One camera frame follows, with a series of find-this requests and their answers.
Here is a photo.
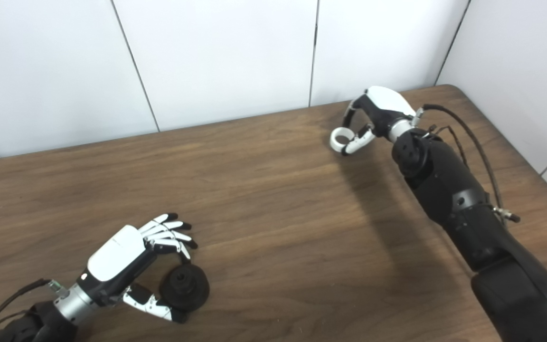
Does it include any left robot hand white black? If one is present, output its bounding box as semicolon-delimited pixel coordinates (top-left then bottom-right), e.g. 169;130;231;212
76;213;199;324

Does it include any white ring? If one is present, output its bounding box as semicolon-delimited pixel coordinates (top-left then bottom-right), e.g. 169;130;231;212
330;127;356;152

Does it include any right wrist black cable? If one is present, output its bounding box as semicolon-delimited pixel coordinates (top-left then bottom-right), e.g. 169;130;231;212
414;104;521;224

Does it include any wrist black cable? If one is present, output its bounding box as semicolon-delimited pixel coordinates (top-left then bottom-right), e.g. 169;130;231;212
0;278;65;340
414;104;521;224

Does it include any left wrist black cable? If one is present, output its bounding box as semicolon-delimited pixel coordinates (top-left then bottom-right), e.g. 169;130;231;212
0;278;65;340

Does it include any round black part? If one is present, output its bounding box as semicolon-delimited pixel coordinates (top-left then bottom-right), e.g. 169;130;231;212
159;264;210;313

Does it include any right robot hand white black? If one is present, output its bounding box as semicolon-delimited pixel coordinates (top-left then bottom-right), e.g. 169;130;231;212
341;86;417;156

